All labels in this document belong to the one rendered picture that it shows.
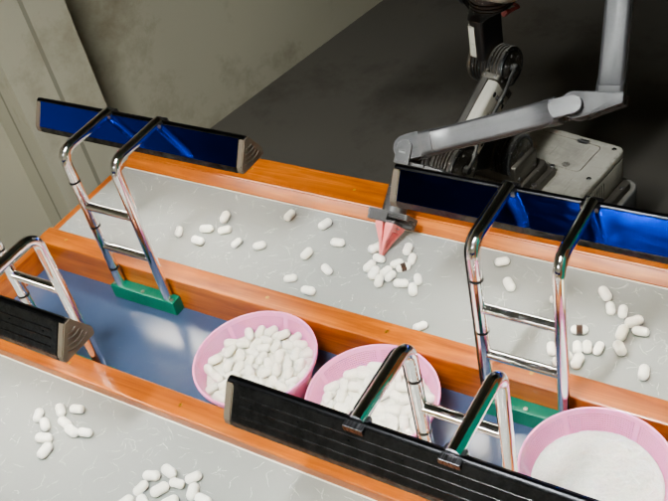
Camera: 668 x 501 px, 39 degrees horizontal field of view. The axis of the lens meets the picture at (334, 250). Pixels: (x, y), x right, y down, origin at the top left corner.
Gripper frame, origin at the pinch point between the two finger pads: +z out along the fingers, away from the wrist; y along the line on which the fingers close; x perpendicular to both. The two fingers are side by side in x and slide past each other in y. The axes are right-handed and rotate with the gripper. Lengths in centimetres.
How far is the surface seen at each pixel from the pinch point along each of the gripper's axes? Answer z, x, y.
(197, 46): -71, 109, -163
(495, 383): 18, -63, 54
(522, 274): -2.9, 3.5, 32.0
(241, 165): -8.1, -33.5, -20.6
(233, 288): 17.5, -15.8, -25.9
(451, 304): 7.6, -5.0, 21.6
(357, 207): -9.4, 6.8, -13.2
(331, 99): -68, 155, -121
